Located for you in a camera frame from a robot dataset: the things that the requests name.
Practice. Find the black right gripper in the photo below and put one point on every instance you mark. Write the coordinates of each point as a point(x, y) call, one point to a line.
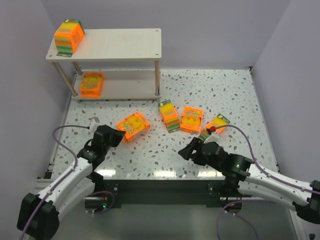
point(195, 151)

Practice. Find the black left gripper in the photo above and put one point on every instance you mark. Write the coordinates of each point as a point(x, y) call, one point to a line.
point(111, 136)

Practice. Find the orange round sponge box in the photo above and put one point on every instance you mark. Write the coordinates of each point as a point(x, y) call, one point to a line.
point(191, 120)
point(134, 125)
point(92, 84)

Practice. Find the multicolour sponge pack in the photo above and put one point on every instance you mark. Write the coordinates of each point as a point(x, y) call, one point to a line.
point(68, 36)
point(219, 120)
point(169, 115)

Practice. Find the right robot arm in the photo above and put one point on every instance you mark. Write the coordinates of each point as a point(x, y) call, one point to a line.
point(245, 177)

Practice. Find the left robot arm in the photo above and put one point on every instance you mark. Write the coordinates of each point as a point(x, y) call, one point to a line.
point(40, 213)

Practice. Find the white two-tier shelf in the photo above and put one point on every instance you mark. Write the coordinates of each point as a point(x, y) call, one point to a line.
point(128, 58)

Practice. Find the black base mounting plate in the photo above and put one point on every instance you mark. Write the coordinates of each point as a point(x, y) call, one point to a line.
point(210, 193)

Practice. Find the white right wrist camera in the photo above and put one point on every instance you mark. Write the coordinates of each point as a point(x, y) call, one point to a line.
point(213, 136)

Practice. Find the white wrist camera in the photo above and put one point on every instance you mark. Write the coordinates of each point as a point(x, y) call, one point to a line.
point(94, 124)
point(213, 136)

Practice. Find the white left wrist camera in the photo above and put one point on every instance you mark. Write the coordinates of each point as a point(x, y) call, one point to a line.
point(94, 124)

